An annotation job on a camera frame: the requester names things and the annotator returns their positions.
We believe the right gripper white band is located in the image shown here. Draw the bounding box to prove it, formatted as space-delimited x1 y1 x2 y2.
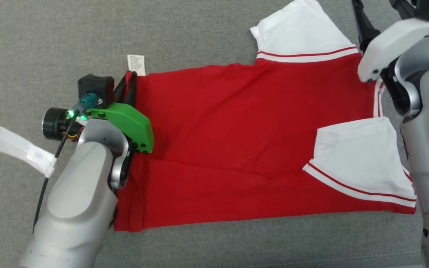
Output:
352 0 429 83

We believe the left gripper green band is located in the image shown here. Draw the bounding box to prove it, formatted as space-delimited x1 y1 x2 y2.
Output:
42 71 155 154

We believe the red white short-sleeve shirt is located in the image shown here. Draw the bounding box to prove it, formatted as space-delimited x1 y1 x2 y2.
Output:
113 0 417 232

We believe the white tape label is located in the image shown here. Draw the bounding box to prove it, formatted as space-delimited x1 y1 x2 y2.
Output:
0 126 57 178

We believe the left black cable teal connector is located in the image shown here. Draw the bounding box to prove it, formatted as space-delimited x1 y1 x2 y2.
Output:
32 93 101 235

